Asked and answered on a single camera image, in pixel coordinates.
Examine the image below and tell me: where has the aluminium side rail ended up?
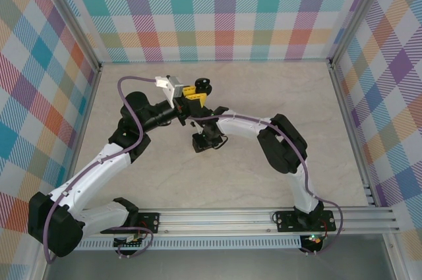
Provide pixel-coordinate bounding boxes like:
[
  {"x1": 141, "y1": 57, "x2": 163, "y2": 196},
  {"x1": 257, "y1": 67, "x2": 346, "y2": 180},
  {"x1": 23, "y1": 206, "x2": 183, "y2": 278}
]
[
  {"x1": 328, "y1": 57, "x2": 377, "y2": 209},
  {"x1": 49, "y1": 62, "x2": 103, "y2": 195}
]

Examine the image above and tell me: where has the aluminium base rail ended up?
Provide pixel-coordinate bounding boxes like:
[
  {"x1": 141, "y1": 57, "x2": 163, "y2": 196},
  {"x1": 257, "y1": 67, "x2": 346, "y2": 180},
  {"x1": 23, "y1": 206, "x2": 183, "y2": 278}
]
[{"x1": 78, "y1": 209, "x2": 402, "y2": 238}]

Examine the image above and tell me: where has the aluminium frame post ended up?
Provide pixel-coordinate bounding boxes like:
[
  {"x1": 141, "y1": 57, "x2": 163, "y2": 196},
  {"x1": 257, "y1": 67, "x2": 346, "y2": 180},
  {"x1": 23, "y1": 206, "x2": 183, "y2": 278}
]
[
  {"x1": 327, "y1": 0, "x2": 379, "y2": 63},
  {"x1": 34, "y1": 0, "x2": 102, "y2": 73}
]

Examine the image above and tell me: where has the black earbud charging case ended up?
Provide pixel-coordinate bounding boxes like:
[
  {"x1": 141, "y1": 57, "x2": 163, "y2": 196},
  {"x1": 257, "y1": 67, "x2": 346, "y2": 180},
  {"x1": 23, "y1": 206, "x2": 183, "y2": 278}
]
[{"x1": 194, "y1": 77, "x2": 214, "y2": 96}]

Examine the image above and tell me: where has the grey sheet metal panel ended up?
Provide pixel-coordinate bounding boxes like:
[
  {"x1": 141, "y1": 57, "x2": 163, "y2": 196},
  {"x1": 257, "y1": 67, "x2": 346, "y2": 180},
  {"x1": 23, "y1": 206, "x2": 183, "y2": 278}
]
[{"x1": 42, "y1": 248, "x2": 396, "y2": 280}]

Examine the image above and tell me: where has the thin black cable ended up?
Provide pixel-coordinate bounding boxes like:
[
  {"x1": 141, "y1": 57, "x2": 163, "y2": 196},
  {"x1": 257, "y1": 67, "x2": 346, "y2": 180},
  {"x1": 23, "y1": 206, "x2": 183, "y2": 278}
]
[{"x1": 212, "y1": 134, "x2": 229, "y2": 150}]

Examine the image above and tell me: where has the white slotted cable duct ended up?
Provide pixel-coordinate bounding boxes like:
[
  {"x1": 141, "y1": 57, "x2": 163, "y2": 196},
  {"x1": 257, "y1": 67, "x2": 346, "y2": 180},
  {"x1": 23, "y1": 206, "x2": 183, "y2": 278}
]
[{"x1": 78, "y1": 238, "x2": 303, "y2": 251}]

